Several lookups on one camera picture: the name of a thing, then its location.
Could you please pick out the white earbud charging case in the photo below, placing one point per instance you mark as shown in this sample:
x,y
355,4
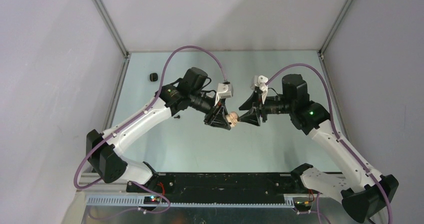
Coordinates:
x,y
232,119

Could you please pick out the right aluminium frame post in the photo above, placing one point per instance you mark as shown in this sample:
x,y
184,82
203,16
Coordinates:
x,y
335,26

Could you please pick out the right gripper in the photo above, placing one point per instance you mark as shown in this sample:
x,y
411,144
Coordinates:
x,y
258,107

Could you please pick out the black earbud charging case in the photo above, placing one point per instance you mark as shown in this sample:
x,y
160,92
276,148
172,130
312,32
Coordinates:
x,y
153,77

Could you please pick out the left aluminium frame post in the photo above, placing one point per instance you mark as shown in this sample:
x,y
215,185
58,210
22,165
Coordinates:
x,y
111,27

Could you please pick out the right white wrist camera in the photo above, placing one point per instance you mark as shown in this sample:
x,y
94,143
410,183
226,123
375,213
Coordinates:
x,y
261,82

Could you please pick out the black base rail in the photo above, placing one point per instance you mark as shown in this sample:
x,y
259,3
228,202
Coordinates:
x,y
226,188

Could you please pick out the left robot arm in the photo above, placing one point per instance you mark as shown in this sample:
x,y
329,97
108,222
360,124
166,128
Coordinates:
x,y
105,150

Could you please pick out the aluminium frame post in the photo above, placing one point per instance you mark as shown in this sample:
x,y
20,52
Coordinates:
x,y
111,27
335,26

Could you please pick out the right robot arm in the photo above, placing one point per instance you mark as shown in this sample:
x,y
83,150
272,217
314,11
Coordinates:
x,y
363,191

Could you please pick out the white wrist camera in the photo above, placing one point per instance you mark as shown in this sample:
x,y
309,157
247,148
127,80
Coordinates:
x,y
261,82
224,90

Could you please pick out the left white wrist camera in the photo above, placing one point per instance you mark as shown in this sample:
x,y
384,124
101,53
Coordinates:
x,y
224,90

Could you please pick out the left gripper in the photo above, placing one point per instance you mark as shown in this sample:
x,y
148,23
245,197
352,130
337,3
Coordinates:
x,y
216,117

